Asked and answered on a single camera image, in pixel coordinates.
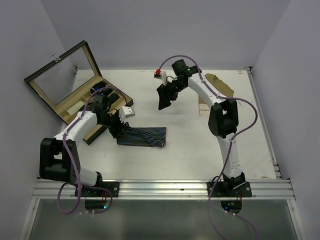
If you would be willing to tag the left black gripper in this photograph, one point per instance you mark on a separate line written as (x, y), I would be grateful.
(118, 131)

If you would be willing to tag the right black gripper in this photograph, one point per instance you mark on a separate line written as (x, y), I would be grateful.
(165, 96)

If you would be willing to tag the navy striped underwear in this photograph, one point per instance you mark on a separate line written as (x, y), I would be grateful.
(144, 137)

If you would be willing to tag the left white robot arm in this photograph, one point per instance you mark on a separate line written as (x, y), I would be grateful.
(59, 158)

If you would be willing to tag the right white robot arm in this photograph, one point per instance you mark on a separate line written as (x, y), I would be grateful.
(222, 122)

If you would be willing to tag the black blue rolled underwear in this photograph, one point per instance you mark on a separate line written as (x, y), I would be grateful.
(99, 87)

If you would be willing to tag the olive tan underwear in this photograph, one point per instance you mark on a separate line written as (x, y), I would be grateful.
(220, 86)

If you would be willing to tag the white rolled cloth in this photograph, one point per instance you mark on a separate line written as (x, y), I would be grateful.
(75, 108)

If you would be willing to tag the black compartment storage box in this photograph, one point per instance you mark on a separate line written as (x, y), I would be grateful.
(67, 80)

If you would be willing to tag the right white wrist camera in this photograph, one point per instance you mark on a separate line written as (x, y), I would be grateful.
(161, 75)

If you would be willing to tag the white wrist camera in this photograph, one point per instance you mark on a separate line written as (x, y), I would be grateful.
(161, 75)
(126, 112)

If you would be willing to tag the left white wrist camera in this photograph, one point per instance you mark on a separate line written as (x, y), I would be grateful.
(126, 112)

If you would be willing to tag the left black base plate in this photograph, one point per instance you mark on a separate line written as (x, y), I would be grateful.
(106, 189)

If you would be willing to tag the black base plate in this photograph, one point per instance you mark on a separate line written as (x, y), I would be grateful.
(106, 189)
(221, 190)

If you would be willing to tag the aluminium front rail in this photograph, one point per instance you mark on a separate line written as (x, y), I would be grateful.
(272, 189)

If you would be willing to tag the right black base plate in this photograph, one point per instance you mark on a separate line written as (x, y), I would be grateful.
(221, 190)

